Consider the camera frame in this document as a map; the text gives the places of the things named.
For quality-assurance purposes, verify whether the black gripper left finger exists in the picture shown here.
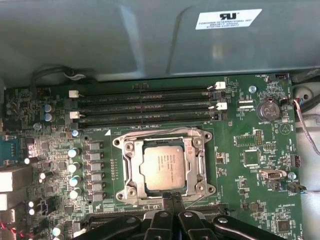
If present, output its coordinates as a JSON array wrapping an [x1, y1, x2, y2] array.
[[72, 191, 174, 240]]

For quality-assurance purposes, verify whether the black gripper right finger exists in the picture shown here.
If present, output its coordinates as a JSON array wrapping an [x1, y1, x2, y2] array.
[[172, 191, 288, 240]]

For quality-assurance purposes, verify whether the thin metal locking lever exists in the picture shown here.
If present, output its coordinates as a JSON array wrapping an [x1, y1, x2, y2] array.
[[124, 193, 208, 204], [119, 127, 202, 141]]

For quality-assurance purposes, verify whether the metal socket cover frame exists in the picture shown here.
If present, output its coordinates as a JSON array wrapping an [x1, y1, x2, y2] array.
[[124, 129, 207, 201]]

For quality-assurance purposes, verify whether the silver CPU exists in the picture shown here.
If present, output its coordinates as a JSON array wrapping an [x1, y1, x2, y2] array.
[[138, 144, 188, 192]]

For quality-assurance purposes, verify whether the CPU socket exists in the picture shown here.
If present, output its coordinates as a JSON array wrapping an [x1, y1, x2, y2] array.
[[112, 126, 214, 204]]

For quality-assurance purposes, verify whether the RAM slot with white latches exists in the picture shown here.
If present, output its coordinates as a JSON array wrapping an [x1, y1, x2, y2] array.
[[68, 81, 227, 100], [69, 102, 228, 120]]

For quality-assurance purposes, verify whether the grey square choke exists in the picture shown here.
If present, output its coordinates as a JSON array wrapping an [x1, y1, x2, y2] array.
[[84, 152, 104, 163], [84, 183, 104, 194], [84, 141, 104, 152], [86, 193, 105, 204], [84, 173, 104, 184], [84, 162, 104, 173]]

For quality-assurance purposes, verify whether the green motherboard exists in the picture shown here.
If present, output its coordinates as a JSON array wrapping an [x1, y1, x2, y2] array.
[[0, 72, 305, 240]]

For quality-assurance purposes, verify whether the silver internal USB port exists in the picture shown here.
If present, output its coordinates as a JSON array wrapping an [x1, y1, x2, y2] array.
[[259, 168, 286, 181]]

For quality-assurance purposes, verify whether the silver coin battery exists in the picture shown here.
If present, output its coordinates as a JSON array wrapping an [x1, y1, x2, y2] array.
[[258, 98, 280, 121]]

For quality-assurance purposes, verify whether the silver port block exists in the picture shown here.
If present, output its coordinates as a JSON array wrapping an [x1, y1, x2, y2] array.
[[0, 166, 34, 193]]

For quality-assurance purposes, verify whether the black PC case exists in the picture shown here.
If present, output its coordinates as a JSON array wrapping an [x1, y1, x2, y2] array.
[[0, 0, 320, 240]]

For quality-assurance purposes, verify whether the white certification label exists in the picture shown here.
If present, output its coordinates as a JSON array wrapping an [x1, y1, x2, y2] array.
[[194, 8, 263, 31]]

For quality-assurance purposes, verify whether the black fan connector with wires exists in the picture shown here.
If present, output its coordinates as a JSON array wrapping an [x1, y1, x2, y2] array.
[[286, 183, 320, 196]]

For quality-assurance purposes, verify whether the black connector with twisted wires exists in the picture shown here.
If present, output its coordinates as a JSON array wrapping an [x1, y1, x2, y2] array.
[[279, 97, 320, 157]]

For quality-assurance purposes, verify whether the black cable with white sleeve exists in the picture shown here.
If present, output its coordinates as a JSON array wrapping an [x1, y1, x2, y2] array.
[[31, 64, 98, 87]]

